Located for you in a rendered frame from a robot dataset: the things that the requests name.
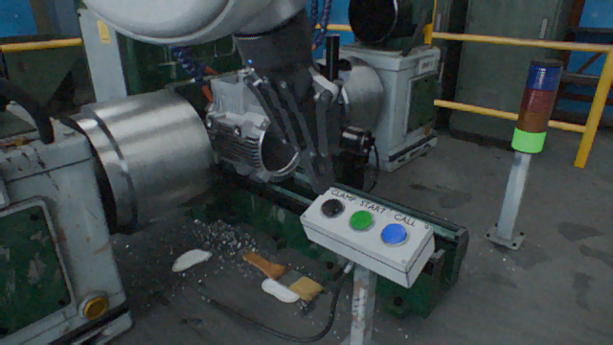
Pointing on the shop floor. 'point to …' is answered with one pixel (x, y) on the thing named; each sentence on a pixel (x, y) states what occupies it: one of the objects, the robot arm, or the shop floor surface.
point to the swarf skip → (42, 69)
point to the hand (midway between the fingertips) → (318, 168)
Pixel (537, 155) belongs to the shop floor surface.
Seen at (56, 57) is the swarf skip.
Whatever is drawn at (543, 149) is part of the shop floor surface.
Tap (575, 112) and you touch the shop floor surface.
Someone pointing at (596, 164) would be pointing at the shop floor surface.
